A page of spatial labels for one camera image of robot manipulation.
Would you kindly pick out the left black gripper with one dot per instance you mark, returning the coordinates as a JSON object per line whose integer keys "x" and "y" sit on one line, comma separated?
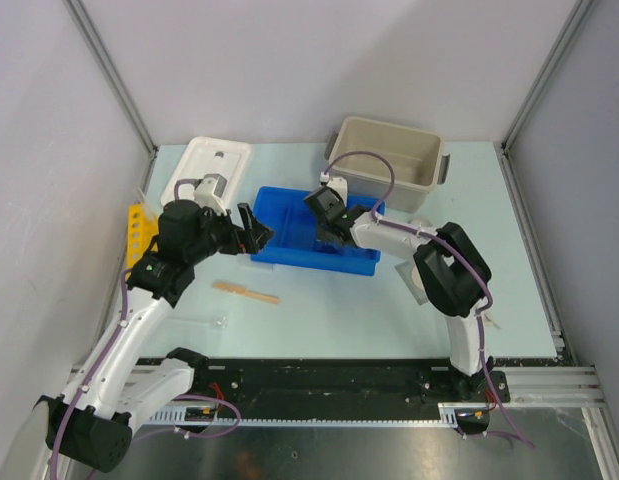
{"x": 241, "y": 240}

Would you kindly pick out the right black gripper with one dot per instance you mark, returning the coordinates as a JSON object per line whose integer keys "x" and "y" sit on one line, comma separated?
{"x": 322, "y": 235}

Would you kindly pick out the clear glass test tube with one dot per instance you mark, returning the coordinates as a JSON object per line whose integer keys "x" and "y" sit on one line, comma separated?
{"x": 144, "y": 200}

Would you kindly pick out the white evaporating dish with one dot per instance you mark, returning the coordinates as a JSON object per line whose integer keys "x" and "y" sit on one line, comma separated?
{"x": 420, "y": 222}

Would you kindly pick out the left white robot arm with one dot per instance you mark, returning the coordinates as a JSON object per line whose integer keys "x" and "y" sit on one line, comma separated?
{"x": 95, "y": 418}

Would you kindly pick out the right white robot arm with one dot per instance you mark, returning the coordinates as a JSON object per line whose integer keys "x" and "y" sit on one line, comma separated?
{"x": 450, "y": 272}

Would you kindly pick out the blue divided plastic tray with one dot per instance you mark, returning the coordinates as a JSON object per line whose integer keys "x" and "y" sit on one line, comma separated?
{"x": 296, "y": 242}

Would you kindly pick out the wooden test tube clamp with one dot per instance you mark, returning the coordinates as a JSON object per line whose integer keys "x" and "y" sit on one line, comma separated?
{"x": 245, "y": 292}

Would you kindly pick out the beige plastic storage bin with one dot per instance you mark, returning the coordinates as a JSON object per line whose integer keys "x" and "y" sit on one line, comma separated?
{"x": 374, "y": 147}

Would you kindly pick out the white plastic bin lid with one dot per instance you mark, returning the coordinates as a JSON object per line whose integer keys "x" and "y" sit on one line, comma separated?
{"x": 206, "y": 155}

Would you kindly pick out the yellow test tube rack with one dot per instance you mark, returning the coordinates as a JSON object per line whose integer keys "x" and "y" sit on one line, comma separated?
{"x": 142, "y": 226}

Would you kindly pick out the clay pipe triangle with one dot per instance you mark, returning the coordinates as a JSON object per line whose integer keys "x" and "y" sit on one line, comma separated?
{"x": 490, "y": 320}

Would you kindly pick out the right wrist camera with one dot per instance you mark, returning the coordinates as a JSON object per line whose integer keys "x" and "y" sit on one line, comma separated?
{"x": 336, "y": 183}

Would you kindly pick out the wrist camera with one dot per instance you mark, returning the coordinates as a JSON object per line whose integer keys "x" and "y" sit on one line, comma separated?
{"x": 209, "y": 192}
{"x": 336, "y": 183}

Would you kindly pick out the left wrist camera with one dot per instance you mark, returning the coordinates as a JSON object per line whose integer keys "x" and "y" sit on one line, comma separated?
{"x": 209, "y": 192}

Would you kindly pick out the wire gauze with ceramic centre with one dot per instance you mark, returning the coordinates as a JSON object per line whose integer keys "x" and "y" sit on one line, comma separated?
{"x": 411, "y": 278}

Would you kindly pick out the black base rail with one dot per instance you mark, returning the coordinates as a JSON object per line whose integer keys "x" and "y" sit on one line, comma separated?
{"x": 379, "y": 388}

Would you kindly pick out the white slotted cable duct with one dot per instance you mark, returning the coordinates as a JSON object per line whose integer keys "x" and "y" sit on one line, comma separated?
{"x": 188, "y": 416}

